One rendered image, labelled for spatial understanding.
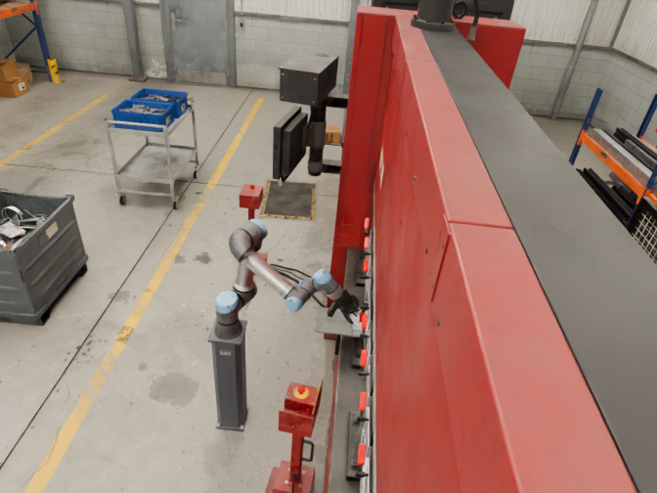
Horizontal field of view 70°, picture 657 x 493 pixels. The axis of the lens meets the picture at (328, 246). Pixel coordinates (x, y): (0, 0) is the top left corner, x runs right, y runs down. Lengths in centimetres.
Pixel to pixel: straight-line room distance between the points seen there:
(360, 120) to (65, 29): 824
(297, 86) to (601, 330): 251
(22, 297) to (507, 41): 351
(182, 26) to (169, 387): 720
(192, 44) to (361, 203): 696
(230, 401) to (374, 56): 211
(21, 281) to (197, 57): 648
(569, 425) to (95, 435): 308
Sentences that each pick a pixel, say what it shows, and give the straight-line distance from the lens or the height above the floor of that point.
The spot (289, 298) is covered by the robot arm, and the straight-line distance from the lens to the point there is 219.
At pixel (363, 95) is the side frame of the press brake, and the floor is 189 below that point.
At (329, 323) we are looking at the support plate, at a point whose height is 100.
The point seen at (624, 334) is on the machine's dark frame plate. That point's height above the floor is 230.
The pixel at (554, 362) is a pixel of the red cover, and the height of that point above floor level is 230.
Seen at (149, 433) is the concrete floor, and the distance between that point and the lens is 329.
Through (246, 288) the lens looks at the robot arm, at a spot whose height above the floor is 102.
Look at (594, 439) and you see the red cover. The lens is 49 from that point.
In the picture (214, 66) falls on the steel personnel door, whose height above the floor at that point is 35.
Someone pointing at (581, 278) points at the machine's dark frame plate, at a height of 230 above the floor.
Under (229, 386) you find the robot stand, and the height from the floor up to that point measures 40.
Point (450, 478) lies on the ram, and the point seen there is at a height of 208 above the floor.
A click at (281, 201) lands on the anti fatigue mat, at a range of 543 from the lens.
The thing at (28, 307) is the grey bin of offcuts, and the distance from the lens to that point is 404.
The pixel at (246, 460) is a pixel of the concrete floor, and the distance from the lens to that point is 310.
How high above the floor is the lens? 265
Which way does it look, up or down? 34 degrees down
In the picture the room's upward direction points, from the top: 6 degrees clockwise
